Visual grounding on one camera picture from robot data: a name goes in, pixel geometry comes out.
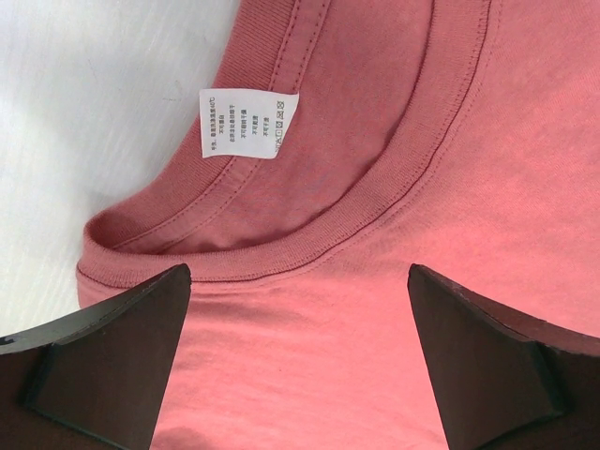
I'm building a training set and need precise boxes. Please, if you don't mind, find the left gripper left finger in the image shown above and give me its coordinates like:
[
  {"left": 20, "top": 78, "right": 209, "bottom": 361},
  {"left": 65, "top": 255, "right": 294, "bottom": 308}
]
[{"left": 1, "top": 264, "right": 191, "bottom": 449}]

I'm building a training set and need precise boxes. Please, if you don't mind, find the pink t shirt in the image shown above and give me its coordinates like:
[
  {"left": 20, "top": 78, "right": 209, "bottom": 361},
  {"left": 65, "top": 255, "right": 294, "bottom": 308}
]
[{"left": 77, "top": 1, "right": 599, "bottom": 449}]

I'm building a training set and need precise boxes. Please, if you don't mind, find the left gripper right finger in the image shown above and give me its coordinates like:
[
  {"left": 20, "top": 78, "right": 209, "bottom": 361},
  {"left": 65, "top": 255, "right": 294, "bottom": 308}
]
[{"left": 408, "top": 264, "right": 599, "bottom": 450}]

